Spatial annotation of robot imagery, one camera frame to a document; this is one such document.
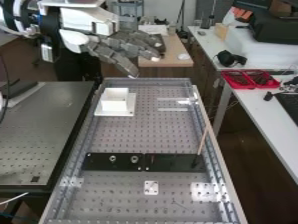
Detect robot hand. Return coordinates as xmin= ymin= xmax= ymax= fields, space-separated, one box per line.
xmin=58 ymin=7 xmax=167 ymax=79

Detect small white box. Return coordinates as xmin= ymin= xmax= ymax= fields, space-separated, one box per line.
xmin=93 ymin=87 xmax=137 ymax=118

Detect small wooden block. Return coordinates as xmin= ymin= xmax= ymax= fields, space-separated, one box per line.
xmin=213 ymin=23 xmax=230 ymax=42

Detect clear box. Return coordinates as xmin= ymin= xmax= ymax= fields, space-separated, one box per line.
xmin=41 ymin=77 xmax=247 ymax=224

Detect black headphones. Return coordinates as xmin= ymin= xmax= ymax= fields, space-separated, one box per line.
xmin=215 ymin=49 xmax=248 ymax=68

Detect red tray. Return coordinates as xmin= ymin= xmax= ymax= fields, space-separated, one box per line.
xmin=219 ymin=69 xmax=258 ymax=90
xmin=244 ymin=69 xmax=282 ymax=89

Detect thin stick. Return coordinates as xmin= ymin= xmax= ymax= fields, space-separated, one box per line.
xmin=190 ymin=123 xmax=211 ymax=168

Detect large black case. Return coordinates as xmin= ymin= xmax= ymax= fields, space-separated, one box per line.
xmin=231 ymin=0 xmax=298 ymax=45

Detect black plate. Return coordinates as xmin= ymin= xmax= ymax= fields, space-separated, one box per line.
xmin=82 ymin=152 xmax=207 ymax=174

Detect long white desk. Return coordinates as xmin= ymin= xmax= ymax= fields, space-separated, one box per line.
xmin=211 ymin=73 xmax=298 ymax=188

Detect small square metal plate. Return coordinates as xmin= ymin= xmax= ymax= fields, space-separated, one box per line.
xmin=142 ymin=180 xmax=159 ymax=196

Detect black keyboard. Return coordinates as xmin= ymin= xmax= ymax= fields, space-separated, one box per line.
xmin=272 ymin=91 xmax=298 ymax=128

